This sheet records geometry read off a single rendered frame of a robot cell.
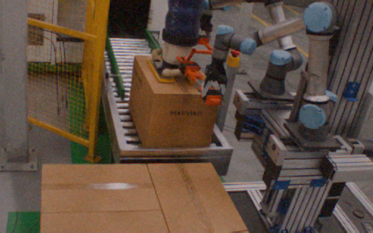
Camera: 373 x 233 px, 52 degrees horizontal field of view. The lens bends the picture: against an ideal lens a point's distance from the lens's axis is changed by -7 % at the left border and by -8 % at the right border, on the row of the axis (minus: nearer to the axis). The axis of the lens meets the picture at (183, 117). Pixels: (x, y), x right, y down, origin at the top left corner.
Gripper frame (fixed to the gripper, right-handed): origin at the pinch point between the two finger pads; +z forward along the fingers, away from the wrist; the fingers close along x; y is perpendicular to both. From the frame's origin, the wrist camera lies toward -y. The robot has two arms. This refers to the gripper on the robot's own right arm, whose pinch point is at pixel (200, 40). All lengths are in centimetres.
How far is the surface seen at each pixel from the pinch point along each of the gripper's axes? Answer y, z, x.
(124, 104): -3, 53, -47
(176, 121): 61, 30, -30
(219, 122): 11, 60, 22
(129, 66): -76, 54, -31
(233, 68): 10.7, 15.8, 23.9
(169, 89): 55, 13, -36
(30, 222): 57, 108, -117
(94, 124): -11, 75, -67
